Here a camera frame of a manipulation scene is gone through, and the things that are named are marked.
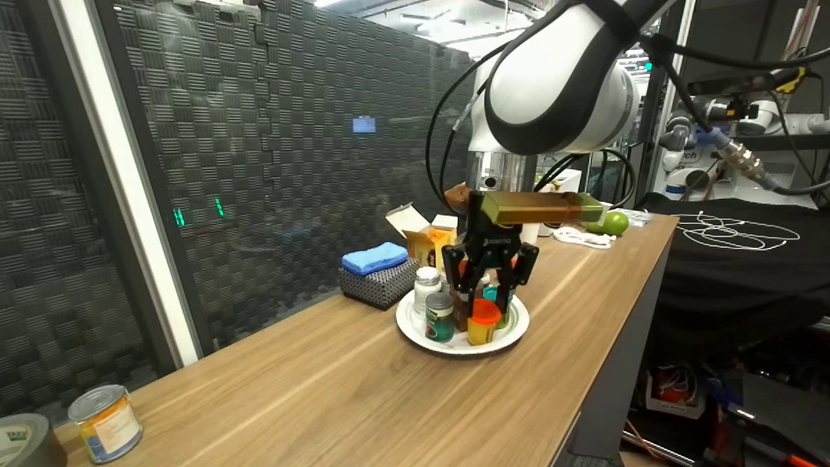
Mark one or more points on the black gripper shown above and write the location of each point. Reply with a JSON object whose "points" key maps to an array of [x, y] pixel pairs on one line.
{"points": [[481, 240]]}

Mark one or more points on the teal lid dough tub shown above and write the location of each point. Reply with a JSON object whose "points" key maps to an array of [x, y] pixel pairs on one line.
{"points": [[488, 290]]}

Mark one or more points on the orange lid dough tub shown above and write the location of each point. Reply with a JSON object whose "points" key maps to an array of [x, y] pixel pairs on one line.
{"points": [[484, 323]]}

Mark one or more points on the small green tin can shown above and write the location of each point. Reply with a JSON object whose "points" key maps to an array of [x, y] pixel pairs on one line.
{"points": [[440, 316]]}

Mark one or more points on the white supplement bottle grey lid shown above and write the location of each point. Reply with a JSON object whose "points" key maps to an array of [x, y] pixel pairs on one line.
{"points": [[426, 284]]}

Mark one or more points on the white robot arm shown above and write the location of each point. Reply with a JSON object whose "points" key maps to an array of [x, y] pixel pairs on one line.
{"points": [[556, 87]]}

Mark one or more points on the white paper plate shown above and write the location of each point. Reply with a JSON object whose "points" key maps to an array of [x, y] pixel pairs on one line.
{"points": [[414, 327]]}

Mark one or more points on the open yellow cardboard box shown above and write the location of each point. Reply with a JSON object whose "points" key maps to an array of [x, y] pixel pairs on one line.
{"points": [[424, 236]]}

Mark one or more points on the white crumpled cloth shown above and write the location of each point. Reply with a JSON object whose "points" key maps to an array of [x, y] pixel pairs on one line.
{"points": [[571, 233]]}

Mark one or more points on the grey foam block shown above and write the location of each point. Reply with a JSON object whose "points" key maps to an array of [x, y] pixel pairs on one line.
{"points": [[381, 289]]}

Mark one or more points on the blue folded cloth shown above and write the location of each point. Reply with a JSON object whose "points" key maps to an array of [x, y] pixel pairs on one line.
{"points": [[378, 257]]}

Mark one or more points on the green apple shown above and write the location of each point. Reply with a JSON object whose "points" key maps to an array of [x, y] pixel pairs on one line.
{"points": [[617, 223]]}

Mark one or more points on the glass jar candle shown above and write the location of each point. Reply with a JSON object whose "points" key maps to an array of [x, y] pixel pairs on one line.
{"points": [[107, 421]]}

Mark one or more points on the grey tape roll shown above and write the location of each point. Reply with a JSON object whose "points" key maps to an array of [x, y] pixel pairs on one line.
{"points": [[27, 438]]}

